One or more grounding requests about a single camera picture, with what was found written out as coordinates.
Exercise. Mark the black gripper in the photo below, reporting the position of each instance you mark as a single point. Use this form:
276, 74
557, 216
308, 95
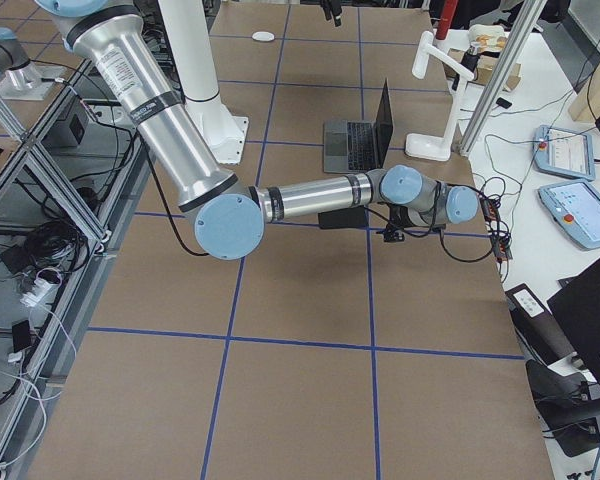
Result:
397, 217
334, 10

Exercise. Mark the black mouse pad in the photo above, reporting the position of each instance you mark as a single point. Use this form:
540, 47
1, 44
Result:
350, 218

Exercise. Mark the grey laptop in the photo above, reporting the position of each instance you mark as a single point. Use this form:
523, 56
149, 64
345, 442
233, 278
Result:
358, 146

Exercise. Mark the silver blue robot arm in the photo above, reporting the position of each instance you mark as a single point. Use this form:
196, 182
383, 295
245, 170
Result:
14, 58
228, 218

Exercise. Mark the white computer mouse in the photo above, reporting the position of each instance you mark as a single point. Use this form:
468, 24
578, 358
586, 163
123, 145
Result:
263, 36

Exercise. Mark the orange circuit board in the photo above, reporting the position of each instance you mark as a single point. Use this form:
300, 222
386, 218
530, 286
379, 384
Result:
497, 229

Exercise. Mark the red pole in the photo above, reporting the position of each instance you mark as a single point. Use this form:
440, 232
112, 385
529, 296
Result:
446, 19

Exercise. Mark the cardboard box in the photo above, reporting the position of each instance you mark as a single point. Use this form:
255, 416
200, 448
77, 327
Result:
485, 68

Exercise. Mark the brown paper table cover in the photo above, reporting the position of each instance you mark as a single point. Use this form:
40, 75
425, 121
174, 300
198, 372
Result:
323, 354

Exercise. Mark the upper teach pendant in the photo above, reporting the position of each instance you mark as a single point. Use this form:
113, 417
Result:
564, 153

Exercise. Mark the teach pendant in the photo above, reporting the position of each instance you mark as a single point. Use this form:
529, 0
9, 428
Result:
564, 153
575, 206

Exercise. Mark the lower teach pendant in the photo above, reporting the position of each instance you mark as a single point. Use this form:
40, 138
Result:
575, 206

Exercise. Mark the black monitor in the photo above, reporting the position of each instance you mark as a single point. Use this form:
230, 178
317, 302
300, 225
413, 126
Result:
576, 308

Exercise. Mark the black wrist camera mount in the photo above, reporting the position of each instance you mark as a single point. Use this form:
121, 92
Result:
390, 234

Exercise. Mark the white central pedestal column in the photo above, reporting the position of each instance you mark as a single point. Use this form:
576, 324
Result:
188, 36

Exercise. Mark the aluminium frame post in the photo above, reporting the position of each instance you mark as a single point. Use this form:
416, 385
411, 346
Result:
522, 27

